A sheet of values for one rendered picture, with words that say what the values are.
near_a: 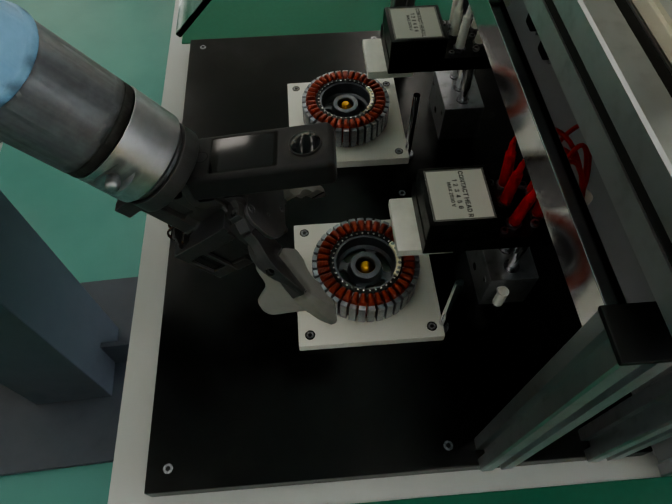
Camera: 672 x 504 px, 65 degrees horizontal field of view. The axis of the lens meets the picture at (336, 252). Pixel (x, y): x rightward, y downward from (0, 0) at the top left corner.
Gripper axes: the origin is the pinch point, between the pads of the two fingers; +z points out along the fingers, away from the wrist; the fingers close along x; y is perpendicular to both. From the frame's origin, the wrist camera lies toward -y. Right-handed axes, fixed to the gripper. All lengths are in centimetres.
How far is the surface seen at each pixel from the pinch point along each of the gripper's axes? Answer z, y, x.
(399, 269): 5.3, -4.0, 1.5
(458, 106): 11.3, -12.8, -20.7
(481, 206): 0.9, -15.0, 1.6
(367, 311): 4.5, -0.1, 5.1
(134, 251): 35, 93, -57
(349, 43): 8.6, -0.4, -41.2
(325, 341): 3.4, 4.7, 7.1
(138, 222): 35, 93, -67
